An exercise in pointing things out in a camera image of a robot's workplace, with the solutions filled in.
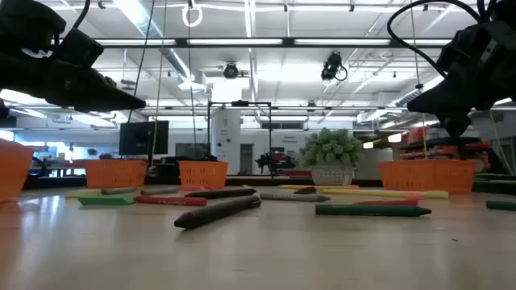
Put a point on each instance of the black metal table frame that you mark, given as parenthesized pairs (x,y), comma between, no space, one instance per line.
(262,182)

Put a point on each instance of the blue-grey crayon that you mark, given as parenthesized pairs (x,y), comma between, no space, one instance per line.
(119,191)

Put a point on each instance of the grey crayon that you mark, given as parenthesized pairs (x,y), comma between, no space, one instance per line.
(294,197)
(159,190)

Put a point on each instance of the shelf with red boxes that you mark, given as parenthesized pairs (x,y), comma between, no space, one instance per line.
(439,153)

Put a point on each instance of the brown crayon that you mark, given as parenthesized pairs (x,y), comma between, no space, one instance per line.
(305,190)

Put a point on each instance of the white cylindrical column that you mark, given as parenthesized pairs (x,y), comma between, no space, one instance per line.
(225,137)

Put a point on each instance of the black beam with light strips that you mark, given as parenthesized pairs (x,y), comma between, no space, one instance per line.
(288,42)

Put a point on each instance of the dark pen on table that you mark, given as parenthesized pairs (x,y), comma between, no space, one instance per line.
(501,205)

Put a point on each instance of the black monitor screen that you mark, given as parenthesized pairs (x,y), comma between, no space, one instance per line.
(141,139)

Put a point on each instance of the green eraser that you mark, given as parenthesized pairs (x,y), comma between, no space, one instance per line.
(106,200)

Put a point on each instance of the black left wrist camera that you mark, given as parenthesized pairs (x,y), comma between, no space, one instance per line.
(78,47)

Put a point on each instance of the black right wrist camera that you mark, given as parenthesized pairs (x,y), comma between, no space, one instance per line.
(463,48)

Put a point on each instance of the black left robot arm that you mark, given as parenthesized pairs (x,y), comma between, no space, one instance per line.
(24,20)

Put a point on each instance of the pinkish red crayon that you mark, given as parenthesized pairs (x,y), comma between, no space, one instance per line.
(193,188)

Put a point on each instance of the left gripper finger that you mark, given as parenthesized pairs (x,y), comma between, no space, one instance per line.
(109,98)

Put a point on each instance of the dark teal crayon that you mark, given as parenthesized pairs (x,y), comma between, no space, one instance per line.
(373,210)

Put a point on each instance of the black crayon front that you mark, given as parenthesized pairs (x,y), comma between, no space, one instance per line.
(217,212)

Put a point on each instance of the orange plastic mesh bin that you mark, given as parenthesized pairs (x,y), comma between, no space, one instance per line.
(115,174)
(14,169)
(427,176)
(202,174)

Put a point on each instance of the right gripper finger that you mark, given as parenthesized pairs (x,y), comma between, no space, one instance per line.
(457,123)
(443,98)

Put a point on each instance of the green plant in white pot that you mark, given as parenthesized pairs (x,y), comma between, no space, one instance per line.
(331,157)

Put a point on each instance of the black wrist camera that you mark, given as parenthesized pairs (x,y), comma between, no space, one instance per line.
(463,48)
(78,47)

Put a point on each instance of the pale yellow pencil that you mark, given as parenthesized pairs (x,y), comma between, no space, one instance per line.
(437,194)

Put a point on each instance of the black background robot arm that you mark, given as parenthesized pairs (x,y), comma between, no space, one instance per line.
(274,162)

